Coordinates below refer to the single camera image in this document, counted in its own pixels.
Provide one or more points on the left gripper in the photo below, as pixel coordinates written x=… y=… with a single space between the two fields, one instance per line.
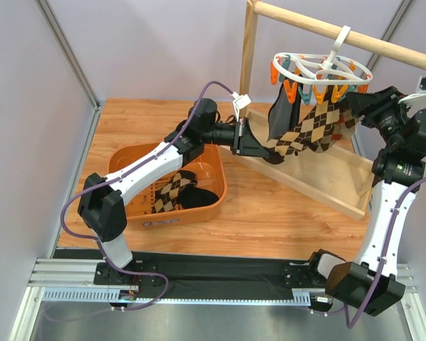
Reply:
x=240 y=137

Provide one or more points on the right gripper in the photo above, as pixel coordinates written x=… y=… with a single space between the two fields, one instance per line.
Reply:
x=370 y=107

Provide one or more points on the brown argyle sock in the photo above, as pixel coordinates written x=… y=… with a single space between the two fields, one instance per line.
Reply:
x=166 y=198
x=324 y=125

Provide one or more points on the black white-striped sock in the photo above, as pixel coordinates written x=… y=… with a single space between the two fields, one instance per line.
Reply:
x=193 y=197

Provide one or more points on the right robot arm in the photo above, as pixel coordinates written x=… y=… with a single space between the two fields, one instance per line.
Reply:
x=387 y=199

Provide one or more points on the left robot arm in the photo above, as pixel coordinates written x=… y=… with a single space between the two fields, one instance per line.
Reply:
x=103 y=200

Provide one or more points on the white round clip hanger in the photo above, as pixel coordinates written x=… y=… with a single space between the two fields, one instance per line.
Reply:
x=319 y=69

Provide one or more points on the wooden hanger rack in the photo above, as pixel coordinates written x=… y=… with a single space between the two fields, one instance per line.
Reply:
x=338 y=178

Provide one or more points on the grey black sock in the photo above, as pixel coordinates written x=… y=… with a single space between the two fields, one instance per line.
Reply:
x=283 y=115

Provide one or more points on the orange plastic basket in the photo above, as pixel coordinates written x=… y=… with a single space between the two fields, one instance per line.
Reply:
x=209 y=172

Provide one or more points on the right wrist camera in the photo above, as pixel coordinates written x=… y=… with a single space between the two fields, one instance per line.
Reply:
x=419 y=97

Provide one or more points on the right aluminium frame post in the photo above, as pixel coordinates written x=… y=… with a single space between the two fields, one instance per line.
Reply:
x=391 y=29

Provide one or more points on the aluminium frame post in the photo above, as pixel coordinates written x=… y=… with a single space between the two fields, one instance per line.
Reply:
x=391 y=29
x=95 y=105

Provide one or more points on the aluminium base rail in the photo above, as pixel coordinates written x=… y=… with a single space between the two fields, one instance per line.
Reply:
x=66 y=279

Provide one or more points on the left aluminium frame post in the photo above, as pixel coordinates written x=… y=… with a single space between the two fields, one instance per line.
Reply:
x=95 y=105

